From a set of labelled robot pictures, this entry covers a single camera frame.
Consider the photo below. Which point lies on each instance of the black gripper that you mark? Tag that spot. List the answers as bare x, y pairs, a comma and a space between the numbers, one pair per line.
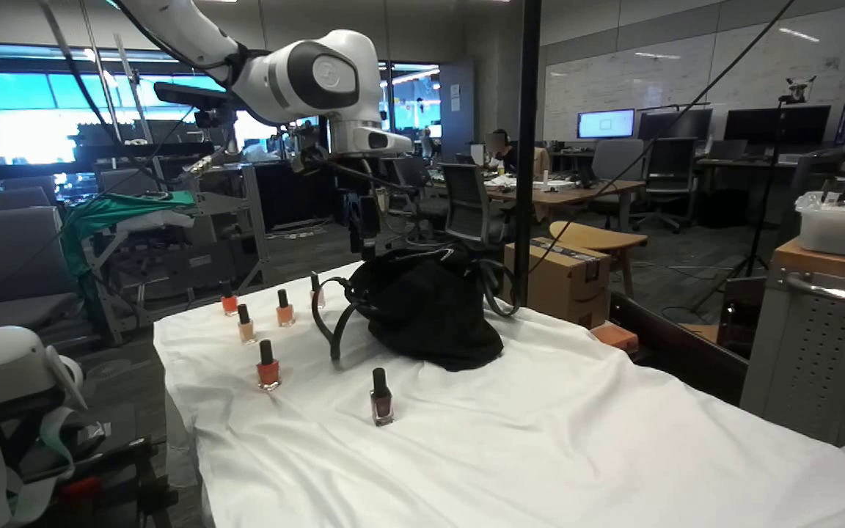
376, 207

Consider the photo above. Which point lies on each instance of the pink nail polish bottle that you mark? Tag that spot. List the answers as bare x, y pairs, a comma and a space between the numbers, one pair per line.
246, 323

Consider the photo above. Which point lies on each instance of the red nail polish bottle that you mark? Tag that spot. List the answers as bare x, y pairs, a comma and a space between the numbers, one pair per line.
268, 367
230, 304

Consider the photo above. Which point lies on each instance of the dark nail polish bottle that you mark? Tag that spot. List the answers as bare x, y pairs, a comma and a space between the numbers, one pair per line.
379, 398

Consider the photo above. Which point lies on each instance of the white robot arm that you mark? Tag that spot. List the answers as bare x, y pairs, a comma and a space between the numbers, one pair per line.
334, 77

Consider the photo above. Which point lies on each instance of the orange nail polish bottle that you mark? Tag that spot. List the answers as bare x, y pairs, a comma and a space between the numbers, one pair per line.
285, 313

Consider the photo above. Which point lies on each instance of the black office chair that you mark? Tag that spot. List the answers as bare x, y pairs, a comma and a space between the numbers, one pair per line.
469, 216

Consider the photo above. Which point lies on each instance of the black handbag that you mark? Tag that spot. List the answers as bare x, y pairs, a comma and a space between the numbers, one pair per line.
425, 304

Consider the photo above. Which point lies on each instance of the wooden side table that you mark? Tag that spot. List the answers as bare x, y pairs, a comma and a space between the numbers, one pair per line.
615, 244

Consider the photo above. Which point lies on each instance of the cardboard box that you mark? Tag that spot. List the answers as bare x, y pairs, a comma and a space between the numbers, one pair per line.
570, 282

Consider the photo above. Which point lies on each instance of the computer monitor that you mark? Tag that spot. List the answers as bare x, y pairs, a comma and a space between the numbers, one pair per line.
607, 125

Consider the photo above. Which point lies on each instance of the black vertical pole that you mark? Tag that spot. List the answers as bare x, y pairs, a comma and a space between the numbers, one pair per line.
530, 58

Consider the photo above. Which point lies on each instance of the white tablecloth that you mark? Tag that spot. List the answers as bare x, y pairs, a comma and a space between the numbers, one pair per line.
558, 433

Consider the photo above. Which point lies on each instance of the grey metal cabinet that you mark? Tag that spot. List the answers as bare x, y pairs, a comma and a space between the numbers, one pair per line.
797, 367

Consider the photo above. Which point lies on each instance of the white plastic container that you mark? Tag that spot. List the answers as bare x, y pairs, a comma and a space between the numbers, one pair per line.
824, 222

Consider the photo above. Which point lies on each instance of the black camera tripod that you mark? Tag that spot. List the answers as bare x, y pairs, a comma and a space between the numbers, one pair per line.
752, 258

